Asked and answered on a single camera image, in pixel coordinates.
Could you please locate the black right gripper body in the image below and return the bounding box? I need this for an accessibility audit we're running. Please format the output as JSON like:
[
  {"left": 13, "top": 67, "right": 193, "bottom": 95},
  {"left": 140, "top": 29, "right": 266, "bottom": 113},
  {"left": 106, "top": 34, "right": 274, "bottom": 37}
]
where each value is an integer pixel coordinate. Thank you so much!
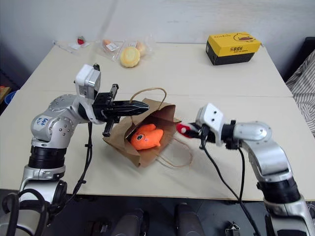
[{"left": 190, "top": 123, "right": 218, "bottom": 146}]

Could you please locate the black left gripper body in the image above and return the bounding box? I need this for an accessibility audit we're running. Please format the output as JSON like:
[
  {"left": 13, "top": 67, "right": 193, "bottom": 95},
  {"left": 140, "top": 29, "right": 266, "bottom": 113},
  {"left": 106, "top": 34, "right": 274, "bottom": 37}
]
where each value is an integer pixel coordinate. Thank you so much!
[{"left": 92, "top": 83, "right": 121, "bottom": 137}]

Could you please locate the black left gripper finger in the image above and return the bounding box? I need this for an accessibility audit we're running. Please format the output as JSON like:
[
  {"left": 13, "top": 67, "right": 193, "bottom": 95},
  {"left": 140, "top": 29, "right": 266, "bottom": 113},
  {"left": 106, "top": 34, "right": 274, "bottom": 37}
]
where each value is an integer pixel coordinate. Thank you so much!
[
  {"left": 113, "top": 100, "right": 150, "bottom": 110},
  {"left": 114, "top": 108, "right": 150, "bottom": 117}
]

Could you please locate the red and white plush toy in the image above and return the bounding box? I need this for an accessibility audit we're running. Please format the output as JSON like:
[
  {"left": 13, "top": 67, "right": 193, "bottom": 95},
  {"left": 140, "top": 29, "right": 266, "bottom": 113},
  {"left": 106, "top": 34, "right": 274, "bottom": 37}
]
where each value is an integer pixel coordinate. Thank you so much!
[{"left": 175, "top": 122, "right": 195, "bottom": 140}]

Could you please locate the brown paper bag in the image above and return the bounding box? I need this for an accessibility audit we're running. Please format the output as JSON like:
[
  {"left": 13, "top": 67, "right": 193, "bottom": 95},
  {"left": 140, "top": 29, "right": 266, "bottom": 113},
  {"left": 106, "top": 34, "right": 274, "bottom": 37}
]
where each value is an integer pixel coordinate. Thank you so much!
[{"left": 102, "top": 88, "right": 193, "bottom": 169}]

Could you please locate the orange fish plush toy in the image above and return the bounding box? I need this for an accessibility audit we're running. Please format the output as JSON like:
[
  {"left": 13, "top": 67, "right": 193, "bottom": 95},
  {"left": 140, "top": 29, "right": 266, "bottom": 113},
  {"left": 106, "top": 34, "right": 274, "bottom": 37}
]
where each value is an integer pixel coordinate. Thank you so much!
[{"left": 129, "top": 123, "right": 164, "bottom": 151}]

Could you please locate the clear plastic bag with label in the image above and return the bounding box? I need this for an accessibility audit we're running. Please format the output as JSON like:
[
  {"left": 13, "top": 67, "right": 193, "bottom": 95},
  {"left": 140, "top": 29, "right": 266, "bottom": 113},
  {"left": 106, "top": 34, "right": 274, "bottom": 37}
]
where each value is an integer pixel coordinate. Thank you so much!
[{"left": 95, "top": 38, "right": 126, "bottom": 61}]

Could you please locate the flat clear plastic bag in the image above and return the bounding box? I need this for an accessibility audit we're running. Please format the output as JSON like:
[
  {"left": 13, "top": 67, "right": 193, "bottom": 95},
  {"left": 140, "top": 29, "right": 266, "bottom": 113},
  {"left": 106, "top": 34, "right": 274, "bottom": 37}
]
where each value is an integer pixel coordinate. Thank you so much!
[{"left": 52, "top": 36, "right": 91, "bottom": 56}]

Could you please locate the round yellow bun toy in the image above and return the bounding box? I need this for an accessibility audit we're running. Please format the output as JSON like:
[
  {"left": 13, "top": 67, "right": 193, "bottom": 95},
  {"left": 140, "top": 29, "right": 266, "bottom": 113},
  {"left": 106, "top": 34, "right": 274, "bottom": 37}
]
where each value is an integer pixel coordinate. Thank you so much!
[{"left": 120, "top": 46, "right": 142, "bottom": 68}]

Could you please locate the pale peach bun toy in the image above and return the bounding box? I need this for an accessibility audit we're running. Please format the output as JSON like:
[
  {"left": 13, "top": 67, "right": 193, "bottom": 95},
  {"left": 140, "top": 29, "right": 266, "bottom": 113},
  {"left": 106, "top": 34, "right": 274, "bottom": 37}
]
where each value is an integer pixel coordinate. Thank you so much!
[{"left": 136, "top": 41, "right": 147, "bottom": 56}]

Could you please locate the dark rounded shape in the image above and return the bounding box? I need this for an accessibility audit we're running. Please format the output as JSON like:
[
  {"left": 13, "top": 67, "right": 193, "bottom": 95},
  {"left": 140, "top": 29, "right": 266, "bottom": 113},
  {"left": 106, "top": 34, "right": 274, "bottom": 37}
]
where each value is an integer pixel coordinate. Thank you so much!
[
  {"left": 115, "top": 208, "right": 150, "bottom": 236},
  {"left": 174, "top": 203, "right": 205, "bottom": 236}
]

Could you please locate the yellow and black duck box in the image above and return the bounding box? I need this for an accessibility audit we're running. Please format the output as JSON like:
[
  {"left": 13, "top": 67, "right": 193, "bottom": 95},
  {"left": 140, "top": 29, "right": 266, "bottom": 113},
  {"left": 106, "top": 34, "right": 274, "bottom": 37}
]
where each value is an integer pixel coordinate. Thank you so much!
[{"left": 205, "top": 32, "right": 263, "bottom": 66}]

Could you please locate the blue round container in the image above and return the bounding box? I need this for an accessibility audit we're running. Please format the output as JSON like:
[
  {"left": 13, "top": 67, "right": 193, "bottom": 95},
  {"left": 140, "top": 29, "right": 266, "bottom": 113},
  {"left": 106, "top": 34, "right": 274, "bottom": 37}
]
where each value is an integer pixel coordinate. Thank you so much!
[{"left": 4, "top": 90, "right": 17, "bottom": 109}]

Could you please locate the orange flat object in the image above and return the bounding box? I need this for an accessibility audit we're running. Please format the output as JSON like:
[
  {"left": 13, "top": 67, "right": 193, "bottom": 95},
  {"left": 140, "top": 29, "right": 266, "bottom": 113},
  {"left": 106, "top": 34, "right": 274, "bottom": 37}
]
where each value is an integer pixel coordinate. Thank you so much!
[{"left": 0, "top": 86, "right": 11, "bottom": 102}]

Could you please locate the grey striped cloth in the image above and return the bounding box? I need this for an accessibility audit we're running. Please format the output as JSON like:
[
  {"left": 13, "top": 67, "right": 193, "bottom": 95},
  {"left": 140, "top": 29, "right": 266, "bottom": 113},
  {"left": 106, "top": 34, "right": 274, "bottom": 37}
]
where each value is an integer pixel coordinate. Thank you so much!
[{"left": 285, "top": 49, "right": 315, "bottom": 139}]

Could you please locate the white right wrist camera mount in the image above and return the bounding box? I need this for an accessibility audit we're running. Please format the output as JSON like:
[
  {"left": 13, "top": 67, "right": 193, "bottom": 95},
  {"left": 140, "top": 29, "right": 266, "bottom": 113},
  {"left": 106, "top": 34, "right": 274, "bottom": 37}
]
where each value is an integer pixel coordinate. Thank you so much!
[{"left": 195, "top": 103, "right": 226, "bottom": 147}]

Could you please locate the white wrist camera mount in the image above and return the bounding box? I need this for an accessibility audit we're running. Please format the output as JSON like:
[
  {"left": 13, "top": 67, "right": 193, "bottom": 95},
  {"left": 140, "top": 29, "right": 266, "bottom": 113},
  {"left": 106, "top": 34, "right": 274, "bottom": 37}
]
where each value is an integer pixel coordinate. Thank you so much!
[
  {"left": 195, "top": 103, "right": 226, "bottom": 147},
  {"left": 74, "top": 63, "right": 102, "bottom": 102}
]

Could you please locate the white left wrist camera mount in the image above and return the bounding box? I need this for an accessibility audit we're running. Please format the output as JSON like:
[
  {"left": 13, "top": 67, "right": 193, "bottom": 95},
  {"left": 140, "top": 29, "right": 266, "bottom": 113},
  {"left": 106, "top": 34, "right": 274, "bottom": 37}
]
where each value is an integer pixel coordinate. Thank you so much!
[{"left": 74, "top": 63, "right": 102, "bottom": 102}]

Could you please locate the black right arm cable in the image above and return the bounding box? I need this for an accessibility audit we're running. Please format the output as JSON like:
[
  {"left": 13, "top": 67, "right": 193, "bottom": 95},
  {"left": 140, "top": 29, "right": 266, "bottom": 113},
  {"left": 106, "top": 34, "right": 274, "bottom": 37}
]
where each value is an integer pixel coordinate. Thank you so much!
[{"left": 198, "top": 124, "right": 262, "bottom": 236}]

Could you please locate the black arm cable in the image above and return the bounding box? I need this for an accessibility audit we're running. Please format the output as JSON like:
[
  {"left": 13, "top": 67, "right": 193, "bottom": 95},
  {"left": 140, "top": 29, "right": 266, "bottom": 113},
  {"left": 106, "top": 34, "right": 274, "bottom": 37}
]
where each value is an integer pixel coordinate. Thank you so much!
[
  {"left": 0, "top": 120, "right": 94, "bottom": 236},
  {"left": 198, "top": 124, "right": 262, "bottom": 236}
]

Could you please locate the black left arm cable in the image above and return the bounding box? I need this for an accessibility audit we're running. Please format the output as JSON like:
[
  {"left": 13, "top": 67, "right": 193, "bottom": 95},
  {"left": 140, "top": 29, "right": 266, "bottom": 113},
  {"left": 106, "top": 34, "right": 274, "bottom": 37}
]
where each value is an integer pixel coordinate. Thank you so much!
[{"left": 0, "top": 120, "right": 94, "bottom": 236}]

